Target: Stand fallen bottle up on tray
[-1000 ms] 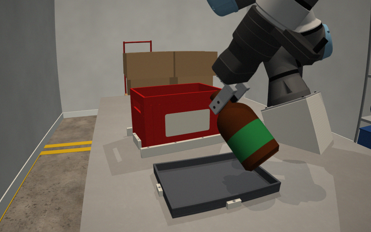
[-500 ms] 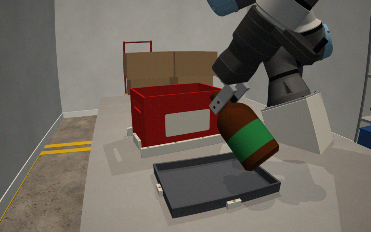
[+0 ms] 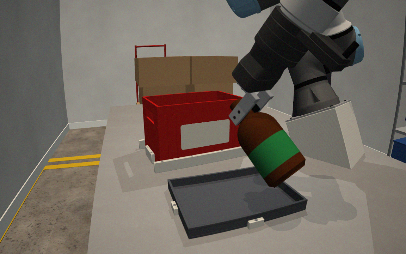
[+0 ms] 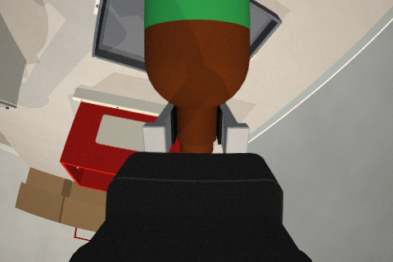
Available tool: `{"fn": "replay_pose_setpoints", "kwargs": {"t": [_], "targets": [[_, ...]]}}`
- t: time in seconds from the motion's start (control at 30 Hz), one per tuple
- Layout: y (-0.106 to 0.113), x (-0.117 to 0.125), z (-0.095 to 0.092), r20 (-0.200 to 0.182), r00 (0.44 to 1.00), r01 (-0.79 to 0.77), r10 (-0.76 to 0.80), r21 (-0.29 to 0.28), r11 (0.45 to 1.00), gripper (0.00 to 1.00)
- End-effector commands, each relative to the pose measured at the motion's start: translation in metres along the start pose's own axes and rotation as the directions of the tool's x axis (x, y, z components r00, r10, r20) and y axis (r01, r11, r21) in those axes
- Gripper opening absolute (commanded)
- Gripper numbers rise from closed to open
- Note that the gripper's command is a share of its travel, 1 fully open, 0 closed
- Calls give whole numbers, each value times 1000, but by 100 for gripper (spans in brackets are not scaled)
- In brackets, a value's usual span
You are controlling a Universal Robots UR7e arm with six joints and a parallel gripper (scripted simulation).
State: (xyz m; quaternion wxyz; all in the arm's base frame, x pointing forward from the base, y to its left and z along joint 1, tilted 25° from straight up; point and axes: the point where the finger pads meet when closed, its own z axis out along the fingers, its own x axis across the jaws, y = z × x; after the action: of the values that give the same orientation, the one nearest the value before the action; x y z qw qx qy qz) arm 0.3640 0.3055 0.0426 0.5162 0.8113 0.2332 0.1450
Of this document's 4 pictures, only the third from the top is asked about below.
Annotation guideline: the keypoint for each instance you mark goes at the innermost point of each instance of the brown bottle with green label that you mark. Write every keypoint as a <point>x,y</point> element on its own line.
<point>269,148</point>

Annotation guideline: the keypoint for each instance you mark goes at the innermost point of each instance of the red plastic crate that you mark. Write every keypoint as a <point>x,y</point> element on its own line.
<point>186,124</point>

